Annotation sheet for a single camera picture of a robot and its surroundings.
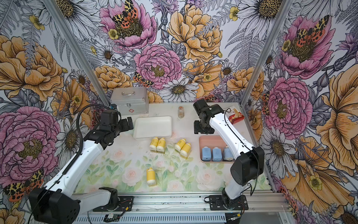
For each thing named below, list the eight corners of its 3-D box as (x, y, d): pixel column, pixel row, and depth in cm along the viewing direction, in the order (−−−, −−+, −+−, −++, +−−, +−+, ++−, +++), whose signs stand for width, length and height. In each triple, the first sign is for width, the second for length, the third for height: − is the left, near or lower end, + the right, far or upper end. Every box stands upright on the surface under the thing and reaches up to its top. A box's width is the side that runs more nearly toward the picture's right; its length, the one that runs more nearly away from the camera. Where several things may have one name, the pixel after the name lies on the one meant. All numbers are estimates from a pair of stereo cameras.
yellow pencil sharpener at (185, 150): (179, 156, 93) (179, 151, 87) (186, 146, 97) (186, 141, 92) (185, 159, 91) (185, 154, 86) (192, 150, 96) (192, 144, 90)
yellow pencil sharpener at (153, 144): (151, 152, 94) (149, 147, 89) (153, 142, 99) (151, 136, 93) (157, 152, 94) (156, 147, 89) (159, 142, 99) (157, 136, 94)
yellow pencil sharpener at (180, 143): (174, 151, 95) (174, 145, 89) (180, 142, 99) (180, 136, 93) (179, 154, 94) (179, 149, 88) (185, 145, 98) (186, 139, 92)
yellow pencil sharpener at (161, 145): (158, 153, 94) (156, 148, 88) (159, 143, 99) (157, 137, 93) (164, 153, 94) (163, 148, 88) (165, 143, 99) (164, 137, 93)
